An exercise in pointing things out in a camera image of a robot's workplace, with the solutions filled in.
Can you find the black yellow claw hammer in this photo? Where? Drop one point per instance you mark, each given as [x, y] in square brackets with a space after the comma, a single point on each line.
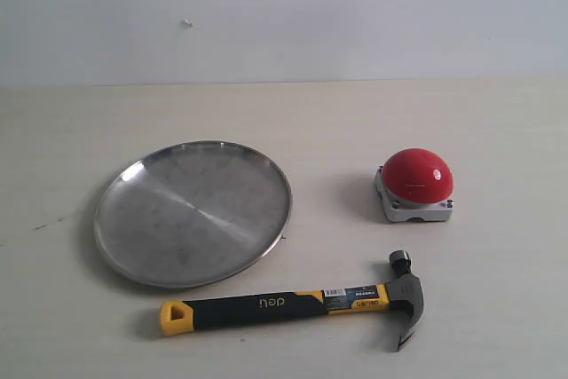
[403, 294]

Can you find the red dome push button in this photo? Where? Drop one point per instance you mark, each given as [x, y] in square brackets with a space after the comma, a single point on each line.
[415, 184]

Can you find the round stainless steel plate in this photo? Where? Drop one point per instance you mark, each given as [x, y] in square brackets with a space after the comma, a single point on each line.
[192, 214]

